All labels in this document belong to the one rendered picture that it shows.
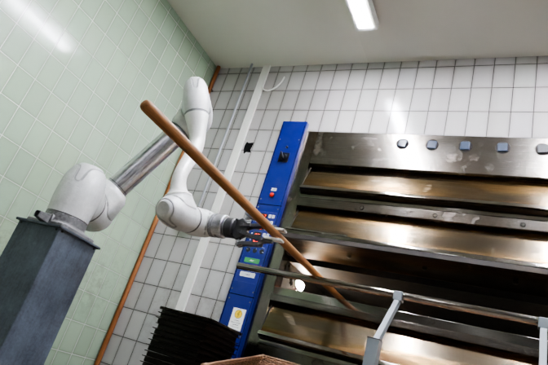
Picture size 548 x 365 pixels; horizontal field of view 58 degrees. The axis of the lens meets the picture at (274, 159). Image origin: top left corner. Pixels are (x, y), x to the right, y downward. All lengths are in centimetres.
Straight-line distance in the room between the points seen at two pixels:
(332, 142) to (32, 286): 171
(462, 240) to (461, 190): 25
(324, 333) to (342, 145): 101
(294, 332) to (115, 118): 146
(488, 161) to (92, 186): 178
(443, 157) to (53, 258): 182
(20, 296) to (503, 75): 240
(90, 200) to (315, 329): 118
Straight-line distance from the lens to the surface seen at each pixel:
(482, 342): 229
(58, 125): 259
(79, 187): 192
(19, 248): 191
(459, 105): 277
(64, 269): 188
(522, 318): 192
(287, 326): 247
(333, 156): 275
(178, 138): 123
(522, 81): 283
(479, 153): 260
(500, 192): 250
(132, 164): 216
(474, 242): 241
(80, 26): 271
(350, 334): 238
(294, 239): 244
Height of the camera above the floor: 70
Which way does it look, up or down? 24 degrees up
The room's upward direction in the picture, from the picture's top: 18 degrees clockwise
